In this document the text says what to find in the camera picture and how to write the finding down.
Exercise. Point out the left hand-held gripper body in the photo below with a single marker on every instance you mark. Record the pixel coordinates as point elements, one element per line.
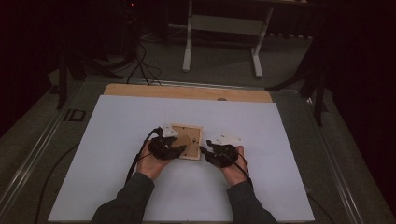
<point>162,149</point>

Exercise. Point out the black floor socket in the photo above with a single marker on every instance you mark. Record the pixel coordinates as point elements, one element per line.
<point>66,115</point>

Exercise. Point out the person's left hand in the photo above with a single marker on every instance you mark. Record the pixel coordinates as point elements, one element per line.
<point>151,166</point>

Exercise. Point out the metal floor rail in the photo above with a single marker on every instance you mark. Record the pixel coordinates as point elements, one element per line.
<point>336,174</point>
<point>31,158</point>

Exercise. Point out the black metal stand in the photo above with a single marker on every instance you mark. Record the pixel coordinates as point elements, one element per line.
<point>62,81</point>
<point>319,99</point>

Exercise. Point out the white metal desk frame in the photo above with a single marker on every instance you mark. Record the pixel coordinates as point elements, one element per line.
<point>225,25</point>

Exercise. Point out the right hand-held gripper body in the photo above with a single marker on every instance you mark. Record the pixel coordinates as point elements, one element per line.
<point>224,157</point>

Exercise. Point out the person's right hand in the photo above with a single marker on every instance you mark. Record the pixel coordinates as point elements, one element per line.
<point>238,174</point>

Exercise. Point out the wooden photo frame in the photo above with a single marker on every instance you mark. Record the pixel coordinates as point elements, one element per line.
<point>191,133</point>

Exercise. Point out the white table sheet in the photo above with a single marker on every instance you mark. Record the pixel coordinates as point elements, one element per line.
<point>124,124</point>

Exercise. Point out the dark device with red light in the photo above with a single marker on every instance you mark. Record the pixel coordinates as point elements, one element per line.
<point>132,4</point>

